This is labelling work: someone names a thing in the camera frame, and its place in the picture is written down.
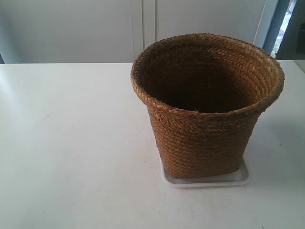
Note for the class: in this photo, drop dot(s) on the white rectangular plastic tray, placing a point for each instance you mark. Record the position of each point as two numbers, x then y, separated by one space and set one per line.
238 178

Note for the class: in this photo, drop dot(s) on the brown woven wicker basket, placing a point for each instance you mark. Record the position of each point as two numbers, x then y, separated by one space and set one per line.
204 94

